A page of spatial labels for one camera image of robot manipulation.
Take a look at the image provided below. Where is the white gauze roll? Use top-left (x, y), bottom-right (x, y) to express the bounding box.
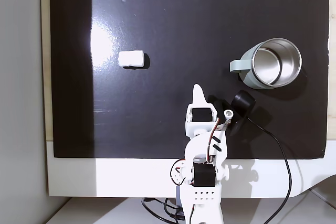
top-left (118, 49), bottom-right (145, 68)

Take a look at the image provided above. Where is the black table mat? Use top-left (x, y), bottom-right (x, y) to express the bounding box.
top-left (49, 0), bottom-right (330, 160)

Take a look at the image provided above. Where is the black camera box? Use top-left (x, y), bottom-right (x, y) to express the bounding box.
top-left (229, 90), bottom-right (257, 136)

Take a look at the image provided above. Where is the steel mug with pale handle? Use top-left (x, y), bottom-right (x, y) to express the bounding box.
top-left (229, 37), bottom-right (303, 90)

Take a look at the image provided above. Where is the black camera cable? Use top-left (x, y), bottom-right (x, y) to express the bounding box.
top-left (245, 118), bottom-right (293, 224)

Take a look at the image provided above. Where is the black power cable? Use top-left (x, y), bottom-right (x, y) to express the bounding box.
top-left (141, 197), bottom-right (185, 222)

